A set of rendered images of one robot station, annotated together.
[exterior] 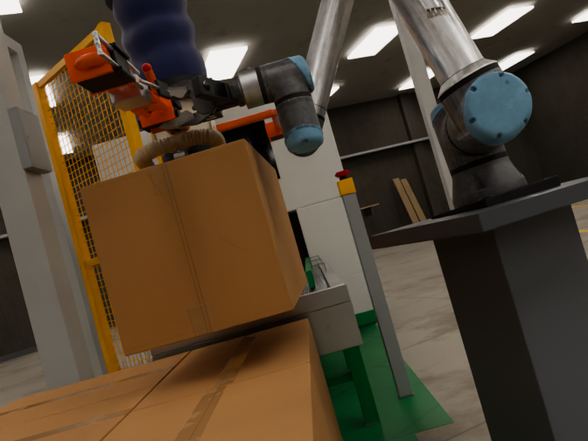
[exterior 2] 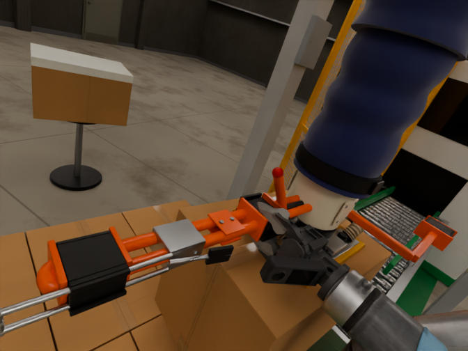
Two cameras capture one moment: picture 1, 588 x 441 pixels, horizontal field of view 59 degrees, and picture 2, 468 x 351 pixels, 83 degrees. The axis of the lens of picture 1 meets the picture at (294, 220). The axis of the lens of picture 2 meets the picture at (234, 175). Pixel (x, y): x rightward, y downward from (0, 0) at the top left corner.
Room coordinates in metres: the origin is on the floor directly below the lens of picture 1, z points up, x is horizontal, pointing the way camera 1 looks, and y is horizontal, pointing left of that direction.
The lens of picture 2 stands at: (0.79, -0.01, 1.50)
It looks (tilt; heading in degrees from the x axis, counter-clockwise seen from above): 26 degrees down; 39
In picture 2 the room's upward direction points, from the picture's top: 20 degrees clockwise
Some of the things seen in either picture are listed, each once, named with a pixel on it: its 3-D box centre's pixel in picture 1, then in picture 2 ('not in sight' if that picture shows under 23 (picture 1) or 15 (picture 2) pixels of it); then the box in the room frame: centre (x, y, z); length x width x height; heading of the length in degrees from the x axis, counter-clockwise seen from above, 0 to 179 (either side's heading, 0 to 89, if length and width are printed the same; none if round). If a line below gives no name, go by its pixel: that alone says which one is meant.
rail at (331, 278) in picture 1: (331, 284); (412, 266); (2.95, -0.10, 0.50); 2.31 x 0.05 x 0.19; 179
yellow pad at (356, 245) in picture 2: not in sight; (328, 246); (1.49, 0.14, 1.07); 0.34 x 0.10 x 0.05; 178
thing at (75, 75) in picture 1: (98, 70); (90, 263); (0.89, 0.26, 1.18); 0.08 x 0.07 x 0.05; 178
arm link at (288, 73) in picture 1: (284, 80); (393, 340); (1.23, -0.07, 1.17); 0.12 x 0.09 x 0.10; 89
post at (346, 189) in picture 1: (374, 286); (417, 329); (2.36, -0.27, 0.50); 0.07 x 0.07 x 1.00; 89
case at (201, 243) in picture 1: (214, 243); (271, 276); (1.47, 0.23, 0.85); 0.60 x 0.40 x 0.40; 176
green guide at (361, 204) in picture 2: not in sight; (363, 199); (3.31, 0.49, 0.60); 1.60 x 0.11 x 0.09; 179
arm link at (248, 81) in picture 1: (249, 87); (347, 294); (1.23, 0.02, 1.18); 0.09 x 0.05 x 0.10; 179
